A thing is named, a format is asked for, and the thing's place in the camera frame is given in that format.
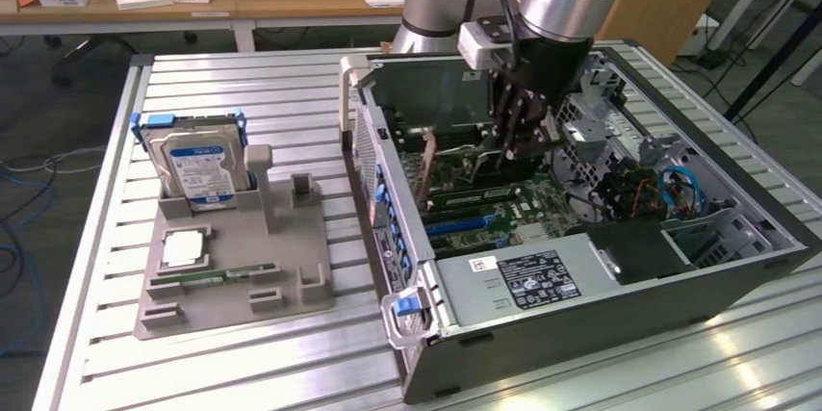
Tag wooden desk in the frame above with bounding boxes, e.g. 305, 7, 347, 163
0, 0, 588, 54

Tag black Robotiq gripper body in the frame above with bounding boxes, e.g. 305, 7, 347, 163
497, 37, 598, 108

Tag green motherboard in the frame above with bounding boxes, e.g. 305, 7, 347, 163
385, 112, 580, 261

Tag black and red wire bundle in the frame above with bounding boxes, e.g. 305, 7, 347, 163
590, 163, 664, 219

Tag black plastic shroud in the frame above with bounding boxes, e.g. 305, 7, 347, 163
588, 218, 696, 285

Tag gray power supply unit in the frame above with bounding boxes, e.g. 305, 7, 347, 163
421, 233, 624, 330

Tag hard disk with blue carrier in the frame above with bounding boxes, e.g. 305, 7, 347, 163
127, 110, 253, 213

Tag silver CPU chip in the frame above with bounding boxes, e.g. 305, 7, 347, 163
159, 232, 206, 268

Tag gray parts rack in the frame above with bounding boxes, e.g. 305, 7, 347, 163
131, 142, 339, 341

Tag blue expansion slot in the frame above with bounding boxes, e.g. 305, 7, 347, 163
423, 217, 491, 238

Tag gray metal disk bay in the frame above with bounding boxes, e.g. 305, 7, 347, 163
661, 206, 772, 270

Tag blue data wire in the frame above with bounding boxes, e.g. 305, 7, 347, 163
658, 165, 708, 219

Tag green RAM stick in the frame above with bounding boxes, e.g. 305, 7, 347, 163
151, 264, 278, 287

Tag black office chair base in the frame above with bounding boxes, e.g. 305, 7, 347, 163
44, 33, 141, 90

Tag installed RAM stick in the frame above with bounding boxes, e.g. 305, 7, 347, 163
427, 184, 519, 213

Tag blue floor cable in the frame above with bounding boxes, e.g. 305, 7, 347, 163
0, 160, 51, 359

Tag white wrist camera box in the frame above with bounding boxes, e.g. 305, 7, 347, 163
457, 17, 519, 70

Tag black slanted stand pole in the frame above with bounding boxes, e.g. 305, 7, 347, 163
722, 0, 822, 123

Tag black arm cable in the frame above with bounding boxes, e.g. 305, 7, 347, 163
491, 0, 534, 68

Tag black graphics card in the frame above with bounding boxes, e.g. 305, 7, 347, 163
417, 127, 553, 204

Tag open PC case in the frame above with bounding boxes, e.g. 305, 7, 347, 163
338, 42, 814, 405

